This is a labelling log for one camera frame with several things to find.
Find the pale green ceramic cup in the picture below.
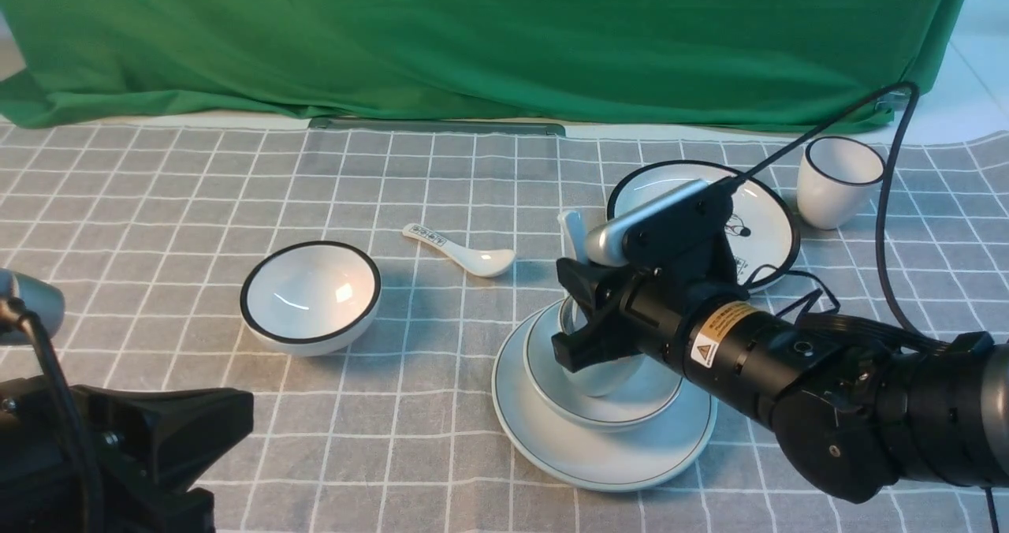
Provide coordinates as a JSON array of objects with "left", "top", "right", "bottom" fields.
[{"left": 558, "top": 296, "right": 645, "bottom": 397}]

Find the plain white ceramic spoon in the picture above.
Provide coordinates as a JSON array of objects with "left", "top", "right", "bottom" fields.
[{"left": 557, "top": 210, "right": 590, "bottom": 265}]

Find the metal clip on backdrop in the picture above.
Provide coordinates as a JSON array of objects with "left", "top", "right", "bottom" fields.
[{"left": 875, "top": 81, "right": 918, "bottom": 110}]

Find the black rimmed white bowl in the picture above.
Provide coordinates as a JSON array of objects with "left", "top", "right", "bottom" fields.
[{"left": 239, "top": 240, "right": 382, "bottom": 357}]

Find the pale green ceramic bowl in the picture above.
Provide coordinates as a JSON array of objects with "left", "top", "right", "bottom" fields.
[{"left": 520, "top": 300, "right": 683, "bottom": 431}]

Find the green backdrop cloth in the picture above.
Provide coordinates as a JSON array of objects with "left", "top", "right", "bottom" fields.
[{"left": 2, "top": 0, "right": 965, "bottom": 132}]

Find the pale green large plate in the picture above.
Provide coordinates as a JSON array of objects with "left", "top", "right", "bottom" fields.
[{"left": 491, "top": 309, "right": 718, "bottom": 491}]

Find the black rimmed illustrated plate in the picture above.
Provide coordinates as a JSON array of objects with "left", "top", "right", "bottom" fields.
[{"left": 606, "top": 159, "right": 801, "bottom": 293}]

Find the white spoon with print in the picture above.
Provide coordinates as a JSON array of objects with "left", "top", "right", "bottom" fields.
[{"left": 401, "top": 223, "right": 516, "bottom": 278}]

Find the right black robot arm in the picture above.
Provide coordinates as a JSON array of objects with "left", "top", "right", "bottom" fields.
[{"left": 553, "top": 240, "right": 1007, "bottom": 504}]

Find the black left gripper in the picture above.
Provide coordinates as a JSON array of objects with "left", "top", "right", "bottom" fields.
[{"left": 2, "top": 376, "right": 255, "bottom": 532}]

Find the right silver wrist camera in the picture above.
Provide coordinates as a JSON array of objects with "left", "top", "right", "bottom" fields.
[{"left": 585, "top": 178, "right": 738, "bottom": 270}]

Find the grey checked tablecloth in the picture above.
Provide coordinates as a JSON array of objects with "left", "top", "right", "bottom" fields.
[{"left": 1, "top": 125, "right": 990, "bottom": 532}]

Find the black rimmed white cup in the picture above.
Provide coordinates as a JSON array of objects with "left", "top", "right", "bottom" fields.
[{"left": 796, "top": 136, "right": 885, "bottom": 230}]

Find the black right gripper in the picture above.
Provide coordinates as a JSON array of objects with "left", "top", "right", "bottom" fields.
[{"left": 551, "top": 237, "right": 750, "bottom": 376}]

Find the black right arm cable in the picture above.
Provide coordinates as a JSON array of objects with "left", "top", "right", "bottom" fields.
[{"left": 728, "top": 81, "right": 1002, "bottom": 533}]

